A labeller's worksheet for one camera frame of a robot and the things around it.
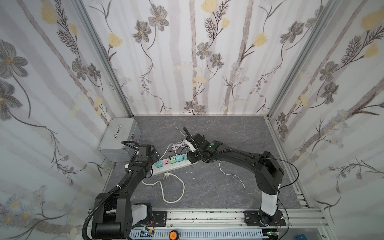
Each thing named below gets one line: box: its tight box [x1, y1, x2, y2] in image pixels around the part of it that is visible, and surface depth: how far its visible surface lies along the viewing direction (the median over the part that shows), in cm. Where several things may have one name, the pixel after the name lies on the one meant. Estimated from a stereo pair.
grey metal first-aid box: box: [97, 117, 142, 162], surface depth 90 cm
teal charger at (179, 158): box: [175, 154, 183, 163], surface depth 90 cm
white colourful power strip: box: [150, 154, 199, 176], surface depth 92 cm
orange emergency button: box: [169, 230, 180, 240], surface depth 64 cm
